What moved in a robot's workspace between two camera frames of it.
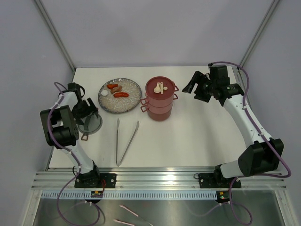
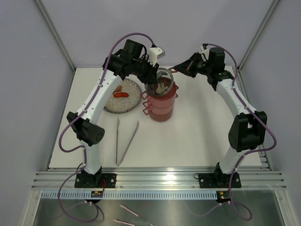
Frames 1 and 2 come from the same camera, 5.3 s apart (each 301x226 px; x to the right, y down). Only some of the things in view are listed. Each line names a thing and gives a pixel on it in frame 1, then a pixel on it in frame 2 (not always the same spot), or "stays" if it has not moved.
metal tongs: [117, 163] stays
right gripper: [196, 79] → [187, 67]
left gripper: [90, 109] → [151, 78]
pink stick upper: [129, 210] stays
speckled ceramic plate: [119, 105] stays
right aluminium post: [271, 11] stays
